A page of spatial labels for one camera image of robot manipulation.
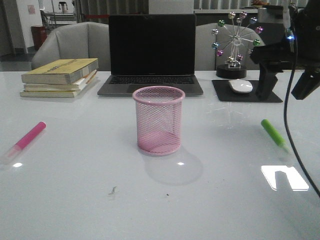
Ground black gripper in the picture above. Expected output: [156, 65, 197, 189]
[250, 0, 320, 101]

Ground green highlighter pen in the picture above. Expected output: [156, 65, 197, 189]
[260, 119, 290, 154]

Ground pink highlighter pen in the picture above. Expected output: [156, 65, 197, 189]
[0, 121, 47, 165]

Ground pink mesh pen holder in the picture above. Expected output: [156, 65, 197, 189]
[132, 85, 185, 156]

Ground white computer mouse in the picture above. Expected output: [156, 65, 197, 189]
[228, 79, 253, 94]

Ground ferris wheel desk ornament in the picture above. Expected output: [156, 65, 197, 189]
[211, 11, 264, 79]

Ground black mouse pad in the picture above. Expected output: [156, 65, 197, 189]
[212, 80, 283, 103]

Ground grey right armchair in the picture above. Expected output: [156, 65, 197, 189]
[194, 23, 265, 71]

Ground grey armchair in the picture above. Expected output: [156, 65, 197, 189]
[31, 21, 111, 71]
[194, 23, 265, 71]

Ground fruit bowl on counter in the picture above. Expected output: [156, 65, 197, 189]
[251, 0, 270, 6]

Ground dark grey open laptop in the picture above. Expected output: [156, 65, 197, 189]
[97, 13, 203, 97]

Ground grey left armchair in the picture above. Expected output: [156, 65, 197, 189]
[31, 21, 111, 71]

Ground middle cream book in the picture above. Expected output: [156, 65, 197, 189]
[24, 70, 97, 92]

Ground cream book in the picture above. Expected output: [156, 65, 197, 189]
[20, 77, 96, 98]
[24, 70, 97, 92]

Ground yellow top book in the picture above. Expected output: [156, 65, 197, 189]
[21, 58, 99, 85]

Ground red trash bin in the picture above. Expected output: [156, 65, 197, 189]
[31, 25, 47, 51]

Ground bottom cream book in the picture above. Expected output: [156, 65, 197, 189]
[20, 77, 96, 98]

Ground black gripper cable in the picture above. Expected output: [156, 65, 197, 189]
[283, 4, 320, 198]

